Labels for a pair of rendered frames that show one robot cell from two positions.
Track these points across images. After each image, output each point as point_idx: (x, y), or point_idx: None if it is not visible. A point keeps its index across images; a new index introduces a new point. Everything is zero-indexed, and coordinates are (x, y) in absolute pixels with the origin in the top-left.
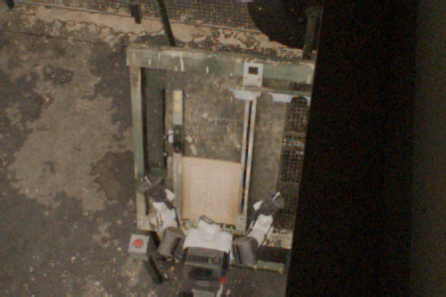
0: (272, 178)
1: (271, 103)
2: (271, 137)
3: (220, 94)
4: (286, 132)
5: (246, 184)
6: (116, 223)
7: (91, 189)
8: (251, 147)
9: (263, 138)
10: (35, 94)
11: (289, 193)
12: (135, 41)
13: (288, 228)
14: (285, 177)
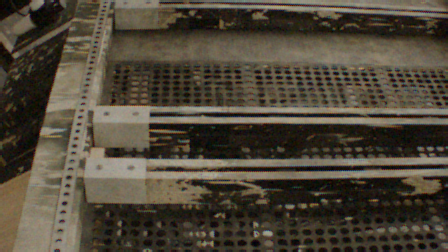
0: (253, 55)
1: (429, 51)
2: (359, 52)
3: (409, 4)
4: (380, 69)
5: (244, 5)
6: (6, 27)
7: (48, 37)
8: (340, 10)
9: (351, 43)
10: (144, 77)
11: (218, 79)
12: (201, 234)
13: (106, 85)
14: (263, 72)
